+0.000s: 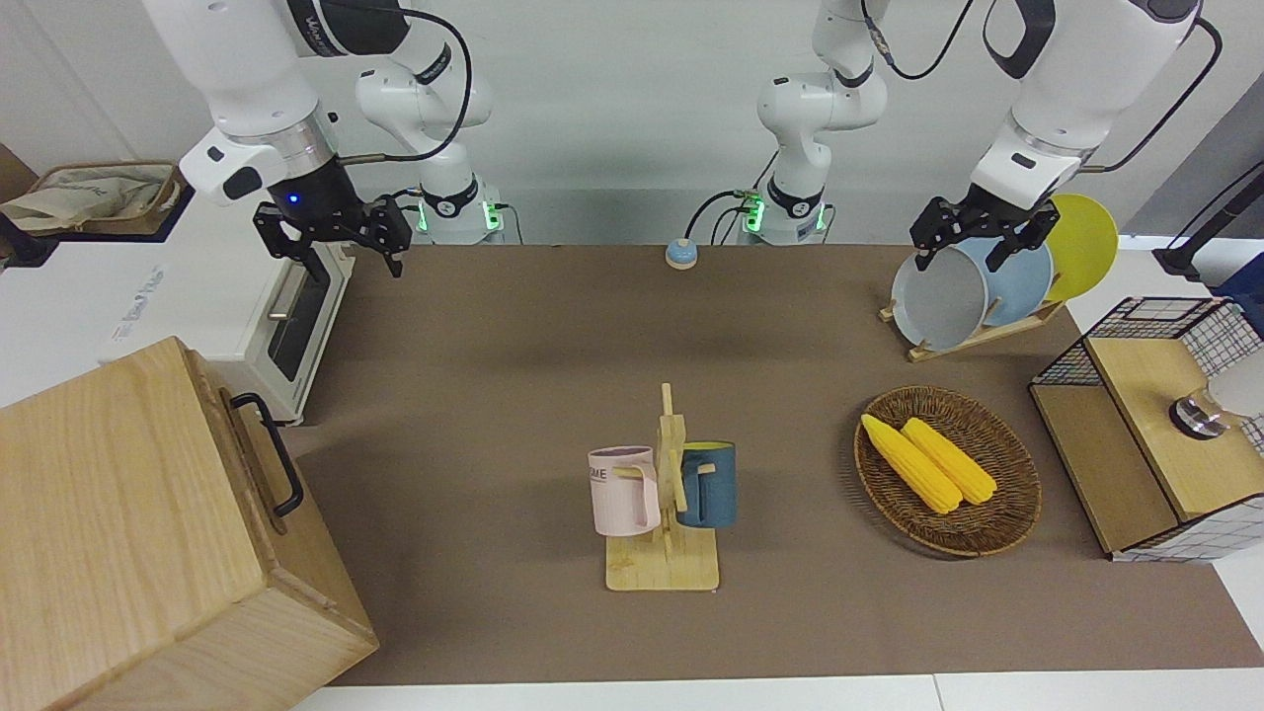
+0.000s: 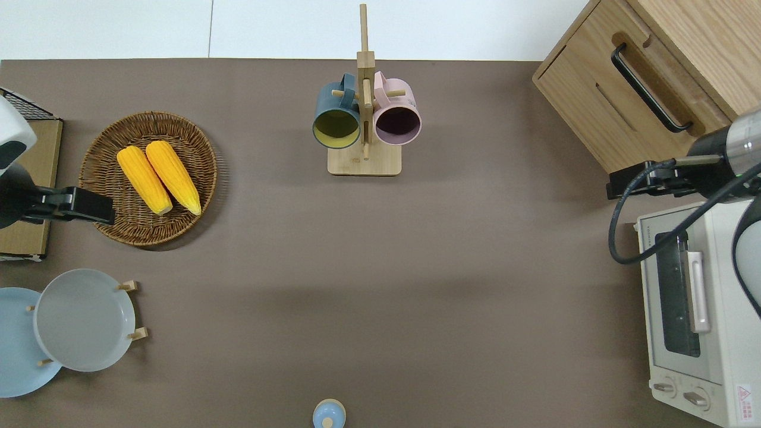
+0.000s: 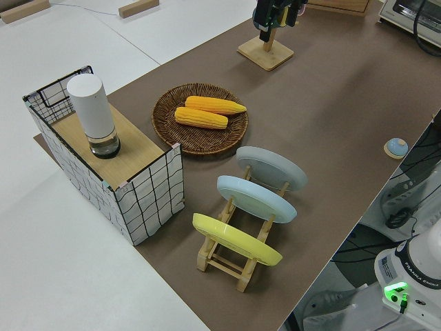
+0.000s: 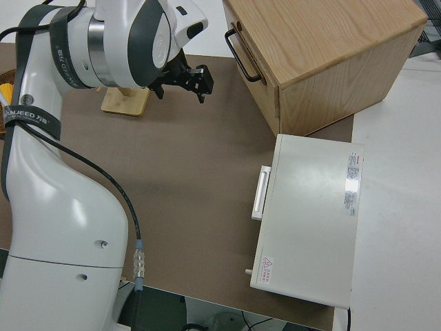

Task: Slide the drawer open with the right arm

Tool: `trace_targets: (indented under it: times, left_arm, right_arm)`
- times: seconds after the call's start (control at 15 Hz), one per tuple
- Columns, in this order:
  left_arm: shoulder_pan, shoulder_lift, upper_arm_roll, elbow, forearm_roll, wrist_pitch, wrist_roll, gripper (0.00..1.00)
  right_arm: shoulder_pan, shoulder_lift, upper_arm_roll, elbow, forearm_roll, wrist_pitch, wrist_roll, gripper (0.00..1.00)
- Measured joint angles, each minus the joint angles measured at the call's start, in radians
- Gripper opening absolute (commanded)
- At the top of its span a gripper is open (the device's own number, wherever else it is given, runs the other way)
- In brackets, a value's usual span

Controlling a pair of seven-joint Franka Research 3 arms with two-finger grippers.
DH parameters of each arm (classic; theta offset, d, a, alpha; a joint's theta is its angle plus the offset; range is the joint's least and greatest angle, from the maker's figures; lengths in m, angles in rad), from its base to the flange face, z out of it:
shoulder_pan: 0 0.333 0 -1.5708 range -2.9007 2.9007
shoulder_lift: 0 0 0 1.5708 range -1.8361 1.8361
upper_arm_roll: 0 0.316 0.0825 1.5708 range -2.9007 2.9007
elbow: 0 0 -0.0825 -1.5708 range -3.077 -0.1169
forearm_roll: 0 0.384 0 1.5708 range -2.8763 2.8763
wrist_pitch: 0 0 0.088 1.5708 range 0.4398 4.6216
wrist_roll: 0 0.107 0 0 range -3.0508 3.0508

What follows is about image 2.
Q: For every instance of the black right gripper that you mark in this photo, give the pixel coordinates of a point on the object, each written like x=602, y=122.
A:
x=710, y=166

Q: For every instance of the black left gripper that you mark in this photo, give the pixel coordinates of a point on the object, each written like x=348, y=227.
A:
x=15, y=199

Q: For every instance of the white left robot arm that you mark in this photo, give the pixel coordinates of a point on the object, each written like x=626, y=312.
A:
x=15, y=125

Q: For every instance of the brown wicker basket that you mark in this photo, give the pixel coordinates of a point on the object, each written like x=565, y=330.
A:
x=107, y=154

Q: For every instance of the yellow corn cob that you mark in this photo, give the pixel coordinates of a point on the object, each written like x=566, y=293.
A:
x=144, y=180
x=173, y=176

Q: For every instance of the grey plate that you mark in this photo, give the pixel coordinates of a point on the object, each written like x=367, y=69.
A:
x=83, y=321

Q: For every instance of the wooden plate rack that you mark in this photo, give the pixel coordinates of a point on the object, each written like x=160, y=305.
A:
x=138, y=334

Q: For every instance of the light blue plate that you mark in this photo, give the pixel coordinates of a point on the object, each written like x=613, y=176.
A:
x=18, y=356

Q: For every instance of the light wooden cabinet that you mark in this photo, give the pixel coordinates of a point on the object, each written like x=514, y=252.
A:
x=713, y=47

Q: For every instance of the white toaster oven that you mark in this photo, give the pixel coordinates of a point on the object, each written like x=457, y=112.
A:
x=719, y=356

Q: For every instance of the white oven knob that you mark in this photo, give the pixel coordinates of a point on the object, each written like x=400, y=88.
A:
x=664, y=388
x=697, y=399

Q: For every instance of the pink mug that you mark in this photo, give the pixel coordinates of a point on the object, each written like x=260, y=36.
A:
x=401, y=98

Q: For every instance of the red warning sticker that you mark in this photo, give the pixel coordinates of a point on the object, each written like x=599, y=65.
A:
x=744, y=397

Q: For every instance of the wooden mug rack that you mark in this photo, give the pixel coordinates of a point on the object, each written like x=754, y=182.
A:
x=364, y=163

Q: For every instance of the dark blue mug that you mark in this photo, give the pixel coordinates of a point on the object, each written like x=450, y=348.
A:
x=333, y=104

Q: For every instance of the small blue bell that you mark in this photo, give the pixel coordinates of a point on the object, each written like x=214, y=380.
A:
x=329, y=414

